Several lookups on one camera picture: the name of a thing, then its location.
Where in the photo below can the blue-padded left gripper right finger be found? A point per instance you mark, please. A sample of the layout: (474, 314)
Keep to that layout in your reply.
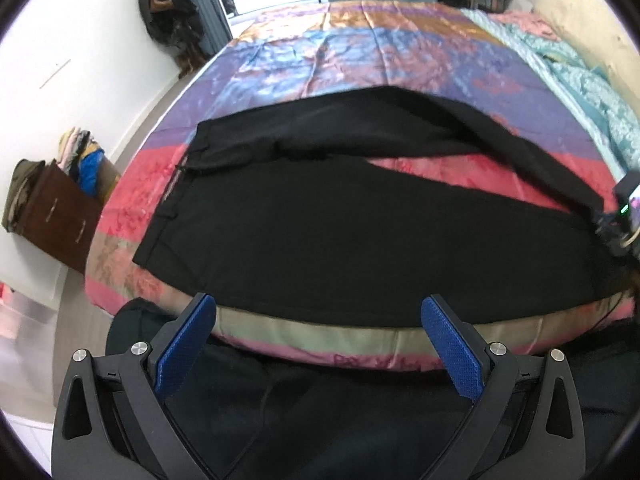
(551, 444)

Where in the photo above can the brown wooden dresser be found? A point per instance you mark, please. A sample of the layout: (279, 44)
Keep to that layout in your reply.
(60, 219)

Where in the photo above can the cream headboard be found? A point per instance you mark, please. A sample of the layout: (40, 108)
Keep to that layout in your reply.
(593, 30)

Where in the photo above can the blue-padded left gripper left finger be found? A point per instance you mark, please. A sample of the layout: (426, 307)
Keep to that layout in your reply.
(111, 421)

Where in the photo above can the black pants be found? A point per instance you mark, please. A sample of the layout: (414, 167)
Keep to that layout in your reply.
(283, 210)

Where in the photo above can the olive cloth on dresser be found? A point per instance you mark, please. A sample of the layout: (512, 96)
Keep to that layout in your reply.
(25, 175)

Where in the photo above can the colourful satin bedspread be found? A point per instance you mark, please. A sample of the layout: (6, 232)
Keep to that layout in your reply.
(298, 54)

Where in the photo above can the pile of clothes on dresser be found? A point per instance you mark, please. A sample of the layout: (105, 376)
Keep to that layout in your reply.
(80, 158)

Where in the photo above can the teal floral blanket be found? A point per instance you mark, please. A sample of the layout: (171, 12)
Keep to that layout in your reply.
(585, 91)

